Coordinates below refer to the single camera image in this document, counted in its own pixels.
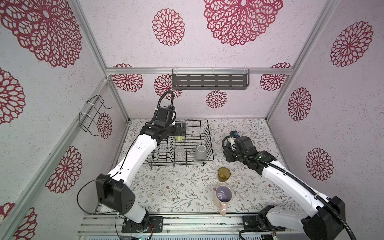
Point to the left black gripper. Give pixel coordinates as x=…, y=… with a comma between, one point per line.
x=177, y=131

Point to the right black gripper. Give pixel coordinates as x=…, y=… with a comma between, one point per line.
x=227, y=153

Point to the light green mug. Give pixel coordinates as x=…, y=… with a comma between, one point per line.
x=180, y=138

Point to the amber glass cup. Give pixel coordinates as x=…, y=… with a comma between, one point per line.
x=223, y=174

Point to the grey mug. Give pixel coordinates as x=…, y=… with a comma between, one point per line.
x=199, y=153

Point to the pink mug purple inside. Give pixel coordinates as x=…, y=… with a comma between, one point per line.
x=223, y=196

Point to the clear glass cup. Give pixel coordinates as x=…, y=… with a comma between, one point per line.
x=180, y=152

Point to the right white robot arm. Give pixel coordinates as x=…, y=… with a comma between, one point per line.
x=324, y=218

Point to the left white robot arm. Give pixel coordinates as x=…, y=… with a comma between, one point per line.
x=113, y=189

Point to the black wire dish rack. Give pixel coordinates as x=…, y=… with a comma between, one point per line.
x=198, y=133

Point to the grey slotted wall shelf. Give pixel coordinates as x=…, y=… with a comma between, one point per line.
x=181, y=81

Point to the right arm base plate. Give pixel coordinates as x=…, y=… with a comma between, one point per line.
x=258, y=223

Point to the aluminium mounting rail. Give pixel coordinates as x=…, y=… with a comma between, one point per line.
x=174, y=224

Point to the black wire wall holder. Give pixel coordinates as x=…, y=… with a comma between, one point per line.
x=96, y=121

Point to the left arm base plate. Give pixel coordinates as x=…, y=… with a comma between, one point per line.
x=149, y=225

